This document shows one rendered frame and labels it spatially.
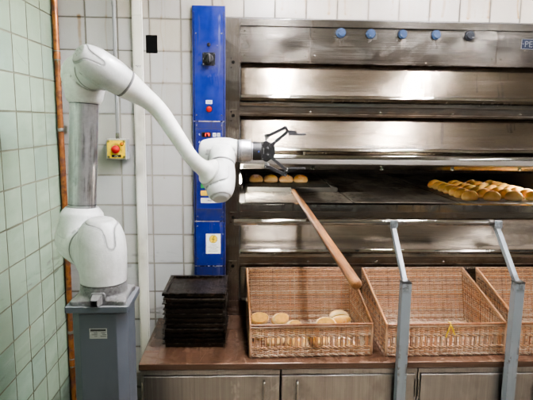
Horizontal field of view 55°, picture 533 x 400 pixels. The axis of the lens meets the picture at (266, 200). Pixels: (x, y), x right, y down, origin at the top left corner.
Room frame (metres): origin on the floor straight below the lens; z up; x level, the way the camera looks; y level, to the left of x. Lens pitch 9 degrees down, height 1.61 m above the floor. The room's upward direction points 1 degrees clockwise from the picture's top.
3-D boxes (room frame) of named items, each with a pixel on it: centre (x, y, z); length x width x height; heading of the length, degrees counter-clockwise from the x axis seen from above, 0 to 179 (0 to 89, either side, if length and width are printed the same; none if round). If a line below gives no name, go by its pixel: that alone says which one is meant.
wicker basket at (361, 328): (2.36, -0.19, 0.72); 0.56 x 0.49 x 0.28; 94
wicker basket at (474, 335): (2.38, -0.79, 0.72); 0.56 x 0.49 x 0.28; 94
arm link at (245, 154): (2.06, 0.09, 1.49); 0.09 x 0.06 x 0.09; 2
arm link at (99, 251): (1.70, 0.56, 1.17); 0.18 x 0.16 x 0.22; 40
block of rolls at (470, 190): (3.12, -1.32, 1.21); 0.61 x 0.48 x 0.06; 3
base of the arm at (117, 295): (1.68, 0.56, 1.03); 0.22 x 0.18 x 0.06; 3
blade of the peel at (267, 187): (3.26, -0.15, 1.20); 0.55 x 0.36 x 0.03; 93
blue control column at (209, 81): (3.53, 0.33, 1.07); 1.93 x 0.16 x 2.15; 3
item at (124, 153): (2.54, 0.74, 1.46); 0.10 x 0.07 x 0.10; 93
